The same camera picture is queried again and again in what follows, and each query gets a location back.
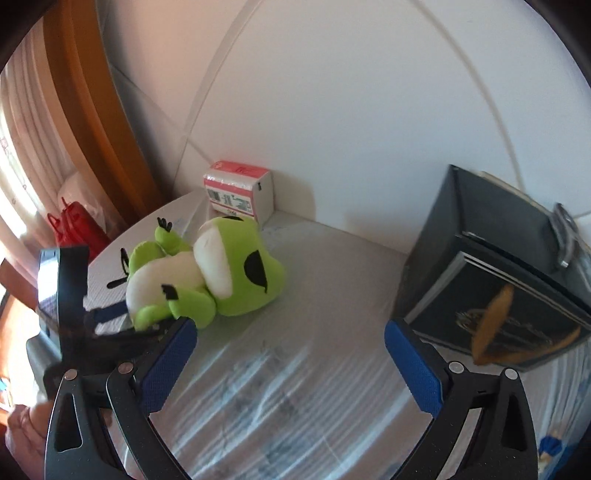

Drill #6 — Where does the person's left hand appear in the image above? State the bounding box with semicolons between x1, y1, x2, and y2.
7;401;54;462

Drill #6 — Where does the large green frog plush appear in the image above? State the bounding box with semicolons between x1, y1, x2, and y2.
107;216;287;330

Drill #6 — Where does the pale curtain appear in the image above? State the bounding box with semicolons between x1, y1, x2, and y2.
0;46;70;259

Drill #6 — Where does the pink tissue pack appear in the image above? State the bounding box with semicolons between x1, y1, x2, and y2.
203;160;274;221

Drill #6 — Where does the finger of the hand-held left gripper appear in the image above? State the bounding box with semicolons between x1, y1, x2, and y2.
83;302;181;361
37;246;90;365

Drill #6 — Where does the black coffee box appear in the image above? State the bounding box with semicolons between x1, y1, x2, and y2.
399;164;591;374

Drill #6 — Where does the wooden door frame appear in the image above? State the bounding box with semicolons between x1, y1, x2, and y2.
44;0;167;217

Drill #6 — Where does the white plastic bag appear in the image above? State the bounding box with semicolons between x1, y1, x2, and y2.
58;171;130;232

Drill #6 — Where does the red bag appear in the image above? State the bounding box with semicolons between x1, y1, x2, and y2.
47;198;112;261

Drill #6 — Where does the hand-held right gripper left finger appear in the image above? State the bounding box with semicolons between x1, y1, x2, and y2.
44;316;199;480

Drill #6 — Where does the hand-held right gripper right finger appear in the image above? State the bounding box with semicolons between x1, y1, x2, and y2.
384;319;540;480

